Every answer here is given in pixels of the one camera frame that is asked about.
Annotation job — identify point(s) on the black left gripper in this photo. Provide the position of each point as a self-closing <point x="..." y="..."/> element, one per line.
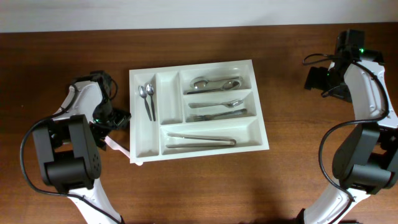
<point x="123" y="119"/>

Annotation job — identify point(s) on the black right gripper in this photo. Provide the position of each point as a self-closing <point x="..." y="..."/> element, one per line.
<point x="315" y="79"/>

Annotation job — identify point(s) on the white plastic knife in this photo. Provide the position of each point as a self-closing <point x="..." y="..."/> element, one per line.
<point x="129" y="153"/>

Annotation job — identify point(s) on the small teaspoon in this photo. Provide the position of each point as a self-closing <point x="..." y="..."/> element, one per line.
<point x="150" y="91"/>
<point x="143" y="94"/>

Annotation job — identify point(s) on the steel fork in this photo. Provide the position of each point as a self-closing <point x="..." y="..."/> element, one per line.
<point x="228" y="104"/>
<point x="209" y="117"/>

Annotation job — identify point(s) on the steel tablespoon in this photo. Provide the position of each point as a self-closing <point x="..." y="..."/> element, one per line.
<point x="231" y="85"/>
<point x="201" y="83"/>

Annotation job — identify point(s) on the white plastic cutlery tray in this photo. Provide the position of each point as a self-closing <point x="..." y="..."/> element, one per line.
<point x="173" y="115"/>

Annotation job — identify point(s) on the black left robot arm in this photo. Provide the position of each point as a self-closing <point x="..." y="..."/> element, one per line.
<point x="68" y="142"/>

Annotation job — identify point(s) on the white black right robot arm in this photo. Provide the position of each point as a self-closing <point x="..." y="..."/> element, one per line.
<point x="366" y="161"/>

